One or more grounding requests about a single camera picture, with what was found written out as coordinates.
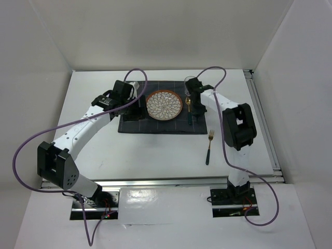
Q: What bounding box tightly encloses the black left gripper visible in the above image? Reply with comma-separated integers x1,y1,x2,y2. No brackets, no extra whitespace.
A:
121,94,150,122

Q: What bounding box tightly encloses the gold spoon green handle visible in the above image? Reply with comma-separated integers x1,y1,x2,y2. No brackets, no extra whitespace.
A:
185,96,192,126

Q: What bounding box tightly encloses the dark checked cloth placemat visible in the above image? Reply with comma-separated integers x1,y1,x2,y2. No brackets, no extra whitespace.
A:
118,81,208,135

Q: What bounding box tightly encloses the floral patterned ceramic plate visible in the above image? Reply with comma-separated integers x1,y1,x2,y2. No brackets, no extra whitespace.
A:
146,90,183,121

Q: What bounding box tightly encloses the gold fork green handle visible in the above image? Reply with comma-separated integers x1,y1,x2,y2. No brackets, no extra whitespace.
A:
205,130,214,165

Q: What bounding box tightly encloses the clear drinking glass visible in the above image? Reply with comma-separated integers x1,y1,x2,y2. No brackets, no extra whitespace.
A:
184,75,198,97

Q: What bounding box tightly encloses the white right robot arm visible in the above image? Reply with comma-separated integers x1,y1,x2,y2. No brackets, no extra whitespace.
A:
185,76,257,203

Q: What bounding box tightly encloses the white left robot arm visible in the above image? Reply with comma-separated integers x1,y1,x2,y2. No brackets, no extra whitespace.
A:
37,80,146,207

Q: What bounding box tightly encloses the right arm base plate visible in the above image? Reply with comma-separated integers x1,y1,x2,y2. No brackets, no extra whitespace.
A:
206,188,259,218

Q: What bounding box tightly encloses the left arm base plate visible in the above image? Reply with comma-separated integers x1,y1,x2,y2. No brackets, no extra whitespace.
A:
70,188,120,220

